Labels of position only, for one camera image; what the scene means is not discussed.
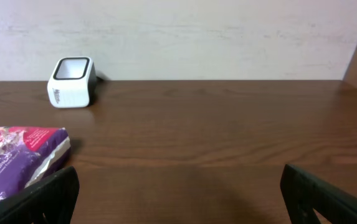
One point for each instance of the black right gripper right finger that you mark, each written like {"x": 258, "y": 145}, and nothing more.
{"x": 305, "y": 195}

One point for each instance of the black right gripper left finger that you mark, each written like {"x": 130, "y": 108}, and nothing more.
{"x": 51, "y": 200}

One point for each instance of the purple pink floral packet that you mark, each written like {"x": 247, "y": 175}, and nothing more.
{"x": 29, "y": 154}

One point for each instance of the white barcode scanner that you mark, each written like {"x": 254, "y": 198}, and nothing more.
{"x": 73, "y": 82}

